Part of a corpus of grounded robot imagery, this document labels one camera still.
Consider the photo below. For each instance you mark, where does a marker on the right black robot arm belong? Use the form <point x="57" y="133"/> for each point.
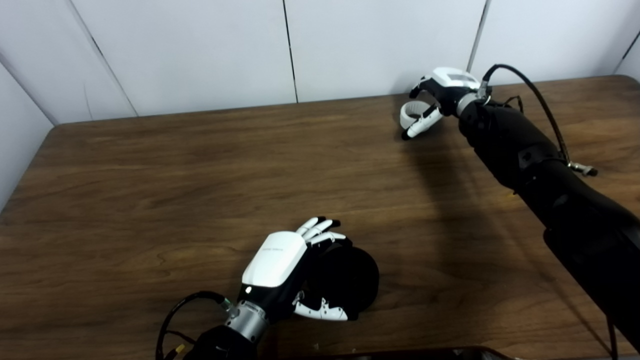
<point x="550" y="175"/>

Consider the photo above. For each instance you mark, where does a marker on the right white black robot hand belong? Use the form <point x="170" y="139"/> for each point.
<point x="455" y="85"/>

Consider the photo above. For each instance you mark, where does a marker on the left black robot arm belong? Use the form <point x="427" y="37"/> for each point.
<point x="220" y="345"/>

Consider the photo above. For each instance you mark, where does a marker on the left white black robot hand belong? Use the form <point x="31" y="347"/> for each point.
<point x="275" y="260"/>

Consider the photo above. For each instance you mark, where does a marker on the round black plastic part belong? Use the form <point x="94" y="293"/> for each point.
<point x="355" y="285"/>

